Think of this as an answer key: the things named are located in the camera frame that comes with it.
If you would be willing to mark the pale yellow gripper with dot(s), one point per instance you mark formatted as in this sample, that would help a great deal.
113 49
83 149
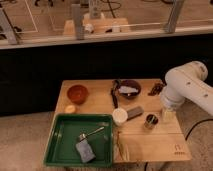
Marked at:
167 114

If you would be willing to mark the black dish brush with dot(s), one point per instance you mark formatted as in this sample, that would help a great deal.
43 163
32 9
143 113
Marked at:
115 86

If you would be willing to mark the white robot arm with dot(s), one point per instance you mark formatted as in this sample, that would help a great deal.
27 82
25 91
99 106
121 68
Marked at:
186 82

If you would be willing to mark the dark bowl with cloth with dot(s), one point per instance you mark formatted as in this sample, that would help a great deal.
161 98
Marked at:
129 89

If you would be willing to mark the red bowl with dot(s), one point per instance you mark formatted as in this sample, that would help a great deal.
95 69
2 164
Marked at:
77 94

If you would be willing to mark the small metal cup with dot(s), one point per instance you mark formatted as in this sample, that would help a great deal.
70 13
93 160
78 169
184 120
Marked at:
151 121

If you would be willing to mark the dark brown food item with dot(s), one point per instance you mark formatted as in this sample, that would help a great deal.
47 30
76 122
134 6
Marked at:
156 89

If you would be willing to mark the grey rectangular block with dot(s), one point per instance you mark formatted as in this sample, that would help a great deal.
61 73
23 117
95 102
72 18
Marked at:
135 112

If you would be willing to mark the white cup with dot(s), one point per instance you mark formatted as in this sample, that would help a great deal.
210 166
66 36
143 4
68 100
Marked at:
120 116

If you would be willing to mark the wooden spatula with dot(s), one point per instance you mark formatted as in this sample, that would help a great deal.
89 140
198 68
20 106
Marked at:
123 148

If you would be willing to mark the metal spoon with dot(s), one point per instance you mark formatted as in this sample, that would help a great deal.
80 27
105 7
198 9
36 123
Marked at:
85 135

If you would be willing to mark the grey blue sponge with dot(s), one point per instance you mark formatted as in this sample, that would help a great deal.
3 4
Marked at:
85 151

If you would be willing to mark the small yellow round object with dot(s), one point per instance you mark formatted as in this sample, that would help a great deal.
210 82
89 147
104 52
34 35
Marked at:
70 109

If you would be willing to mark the wooden board in background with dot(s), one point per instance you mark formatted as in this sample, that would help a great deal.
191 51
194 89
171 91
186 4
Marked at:
100 26

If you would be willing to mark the green plastic tray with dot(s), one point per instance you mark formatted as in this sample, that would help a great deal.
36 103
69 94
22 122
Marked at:
61 148

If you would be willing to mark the grey metal post right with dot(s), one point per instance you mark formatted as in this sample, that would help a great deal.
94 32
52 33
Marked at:
174 15

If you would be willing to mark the grey metal post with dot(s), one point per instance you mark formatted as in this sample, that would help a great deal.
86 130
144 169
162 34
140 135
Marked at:
78 21
174 15
7 28

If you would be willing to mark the grey metal post left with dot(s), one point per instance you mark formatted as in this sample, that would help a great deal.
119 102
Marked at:
7 28

